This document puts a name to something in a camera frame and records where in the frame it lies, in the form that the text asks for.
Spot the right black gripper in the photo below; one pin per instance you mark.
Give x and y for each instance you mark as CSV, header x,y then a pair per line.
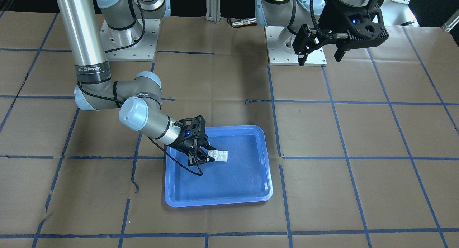
x,y
185,144

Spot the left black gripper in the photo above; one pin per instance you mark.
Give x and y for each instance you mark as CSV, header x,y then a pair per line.
x,y
330,16

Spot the white block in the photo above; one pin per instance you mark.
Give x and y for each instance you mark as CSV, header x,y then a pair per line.
x,y
222,155
214,154

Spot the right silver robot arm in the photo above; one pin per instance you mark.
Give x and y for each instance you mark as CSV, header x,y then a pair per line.
x,y
97,29

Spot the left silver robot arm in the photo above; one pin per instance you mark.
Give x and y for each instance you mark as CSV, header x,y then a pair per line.
x,y
309,25

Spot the blue plastic tray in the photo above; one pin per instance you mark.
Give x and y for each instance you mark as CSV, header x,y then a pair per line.
x,y
245,177

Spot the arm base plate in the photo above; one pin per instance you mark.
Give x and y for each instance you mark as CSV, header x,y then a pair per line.
x,y
144,49
279,42

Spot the silver cable connector plug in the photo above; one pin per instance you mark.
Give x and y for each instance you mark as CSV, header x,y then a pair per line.
x,y
242,22

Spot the aluminium frame post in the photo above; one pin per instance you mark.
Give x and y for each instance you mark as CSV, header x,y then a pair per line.
x,y
212,11

